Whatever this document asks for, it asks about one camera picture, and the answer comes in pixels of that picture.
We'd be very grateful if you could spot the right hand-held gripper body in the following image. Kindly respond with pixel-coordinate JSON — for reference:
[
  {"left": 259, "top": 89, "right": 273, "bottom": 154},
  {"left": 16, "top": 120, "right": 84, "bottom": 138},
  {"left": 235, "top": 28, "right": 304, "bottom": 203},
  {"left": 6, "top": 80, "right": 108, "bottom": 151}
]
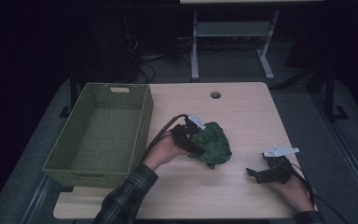
[{"left": 261, "top": 143, "right": 300, "bottom": 185}]

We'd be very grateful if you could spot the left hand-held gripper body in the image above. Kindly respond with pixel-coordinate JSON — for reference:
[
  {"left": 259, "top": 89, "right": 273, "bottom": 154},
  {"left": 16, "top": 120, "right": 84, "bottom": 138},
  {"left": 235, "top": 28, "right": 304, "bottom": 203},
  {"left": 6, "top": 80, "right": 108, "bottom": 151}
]
[{"left": 171, "top": 114, "right": 207, "bottom": 150}]

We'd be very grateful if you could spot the green plush garment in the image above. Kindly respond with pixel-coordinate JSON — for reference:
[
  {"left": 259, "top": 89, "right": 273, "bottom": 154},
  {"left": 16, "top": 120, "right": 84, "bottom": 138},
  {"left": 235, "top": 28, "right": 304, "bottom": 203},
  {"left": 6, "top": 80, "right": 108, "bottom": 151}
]
[{"left": 187, "top": 121, "right": 233, "bottom": 171}]

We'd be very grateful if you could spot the green woven basket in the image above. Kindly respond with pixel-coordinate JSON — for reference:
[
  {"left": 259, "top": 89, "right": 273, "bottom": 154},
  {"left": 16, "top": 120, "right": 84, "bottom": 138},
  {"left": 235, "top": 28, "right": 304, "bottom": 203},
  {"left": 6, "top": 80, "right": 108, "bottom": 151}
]
[{"left": 42, "top": 82, "right": 155, "bottom": 189}]

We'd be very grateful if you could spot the person's left hand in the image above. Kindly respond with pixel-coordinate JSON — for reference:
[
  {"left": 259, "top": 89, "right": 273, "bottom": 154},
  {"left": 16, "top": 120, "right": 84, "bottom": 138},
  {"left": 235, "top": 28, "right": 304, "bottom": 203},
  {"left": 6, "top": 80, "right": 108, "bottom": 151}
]
[{"left": 143, "top": 130, "right": 190, "bottom": 172}]

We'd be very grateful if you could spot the person's right hand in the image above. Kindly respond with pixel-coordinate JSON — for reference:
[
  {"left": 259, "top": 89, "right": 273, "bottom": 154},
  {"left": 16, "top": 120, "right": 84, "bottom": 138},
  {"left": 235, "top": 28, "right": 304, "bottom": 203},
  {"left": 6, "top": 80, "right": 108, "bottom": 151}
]
[{"left": 268, "top": 174, "right": 316, "bottom": 213}]

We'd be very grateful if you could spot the black tripod leg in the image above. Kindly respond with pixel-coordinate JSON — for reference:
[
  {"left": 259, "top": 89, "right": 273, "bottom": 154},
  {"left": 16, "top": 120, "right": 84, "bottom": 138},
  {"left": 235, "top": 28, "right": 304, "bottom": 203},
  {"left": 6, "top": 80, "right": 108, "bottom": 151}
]
[{"left": 273, "top": 65, "right": 324, "bottom": 91}]

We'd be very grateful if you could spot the black metal stand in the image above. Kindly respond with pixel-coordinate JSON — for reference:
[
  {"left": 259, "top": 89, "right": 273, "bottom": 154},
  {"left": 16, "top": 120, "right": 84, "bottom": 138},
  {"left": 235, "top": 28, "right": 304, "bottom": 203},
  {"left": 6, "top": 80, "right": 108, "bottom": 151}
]
[{"left": 324, "top": 66, "right": 351, "bottom": 121}]

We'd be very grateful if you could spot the white metal stand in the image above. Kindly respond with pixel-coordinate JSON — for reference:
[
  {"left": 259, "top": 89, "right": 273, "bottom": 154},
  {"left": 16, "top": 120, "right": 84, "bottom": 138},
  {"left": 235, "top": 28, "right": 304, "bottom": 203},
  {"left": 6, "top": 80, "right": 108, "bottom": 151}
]
[{"left": 190, "top": 9, "right": 281, "bottom": 81}]

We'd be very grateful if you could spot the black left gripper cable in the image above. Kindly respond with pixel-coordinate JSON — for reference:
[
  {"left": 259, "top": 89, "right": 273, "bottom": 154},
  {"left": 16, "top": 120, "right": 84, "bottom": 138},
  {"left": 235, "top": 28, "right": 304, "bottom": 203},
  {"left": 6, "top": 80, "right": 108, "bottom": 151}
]
[{"left": 141, "top": 113, "right": 190, "bottom": 162}]

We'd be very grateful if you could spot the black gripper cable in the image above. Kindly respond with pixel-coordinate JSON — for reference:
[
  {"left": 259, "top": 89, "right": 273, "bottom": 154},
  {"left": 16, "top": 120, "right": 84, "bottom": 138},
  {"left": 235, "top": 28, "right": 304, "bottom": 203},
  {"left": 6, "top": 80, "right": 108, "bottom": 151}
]
[
  {"left": 288, "top": 161, "right": 352, "bottom": 224},
  {"left": 141, "top": 113, "right": 190, "bottom": 162}
]

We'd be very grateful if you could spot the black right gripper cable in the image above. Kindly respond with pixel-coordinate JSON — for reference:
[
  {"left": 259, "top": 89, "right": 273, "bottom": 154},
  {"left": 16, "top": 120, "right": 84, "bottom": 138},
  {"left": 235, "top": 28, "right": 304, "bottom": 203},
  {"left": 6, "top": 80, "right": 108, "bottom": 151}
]
[{"left": 288, "top": 161, "right": 352, "bottom": 224}]

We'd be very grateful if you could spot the metal floor rail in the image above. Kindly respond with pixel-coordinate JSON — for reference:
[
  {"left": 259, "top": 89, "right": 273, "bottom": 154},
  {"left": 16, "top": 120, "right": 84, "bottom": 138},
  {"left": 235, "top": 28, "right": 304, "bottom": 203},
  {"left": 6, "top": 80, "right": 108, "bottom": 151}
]
[
  {"left": 20, "top": 174, "right": 55, "bottom": 224},
  {"left": 310, "top": 92, "right": 358, "bottom": 217}
]

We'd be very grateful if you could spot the bundle of floor cables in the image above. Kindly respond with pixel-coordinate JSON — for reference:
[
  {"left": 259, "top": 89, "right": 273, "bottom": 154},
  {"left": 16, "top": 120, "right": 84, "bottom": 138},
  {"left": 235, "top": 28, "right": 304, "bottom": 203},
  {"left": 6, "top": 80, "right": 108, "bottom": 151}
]
[{"left": 122, "top": 32, "right": 194, "bottom": 84}]

